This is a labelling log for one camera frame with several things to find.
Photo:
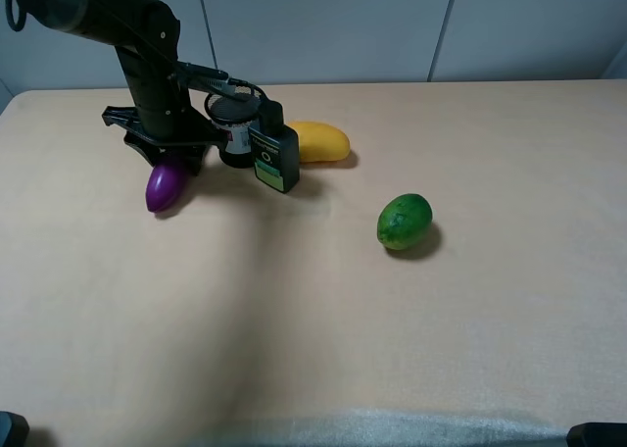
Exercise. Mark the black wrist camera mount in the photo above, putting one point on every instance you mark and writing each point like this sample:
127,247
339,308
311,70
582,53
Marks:
214,82

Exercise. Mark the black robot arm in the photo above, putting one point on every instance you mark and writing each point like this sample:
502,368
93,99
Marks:
144,33

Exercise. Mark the black bottle green label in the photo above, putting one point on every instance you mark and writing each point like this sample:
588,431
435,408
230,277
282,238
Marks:
275,148

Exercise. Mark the yellow mango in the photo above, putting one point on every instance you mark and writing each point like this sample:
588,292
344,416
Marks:
320,142

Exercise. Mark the purple eggplant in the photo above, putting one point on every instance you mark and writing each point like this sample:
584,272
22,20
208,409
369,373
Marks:
166,183

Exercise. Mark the black mesh pen cup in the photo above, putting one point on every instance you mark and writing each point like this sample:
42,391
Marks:
233,116

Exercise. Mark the black right base corner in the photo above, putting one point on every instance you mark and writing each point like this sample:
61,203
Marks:
598,434

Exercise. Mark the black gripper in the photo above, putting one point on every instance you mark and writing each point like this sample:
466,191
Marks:
165,118

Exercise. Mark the black left base corner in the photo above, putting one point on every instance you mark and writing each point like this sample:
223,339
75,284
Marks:
14,430

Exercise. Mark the green lime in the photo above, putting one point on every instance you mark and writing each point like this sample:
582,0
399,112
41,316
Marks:
404,221

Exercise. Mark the black base corner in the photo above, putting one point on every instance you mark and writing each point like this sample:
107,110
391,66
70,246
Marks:
14,430
598,434

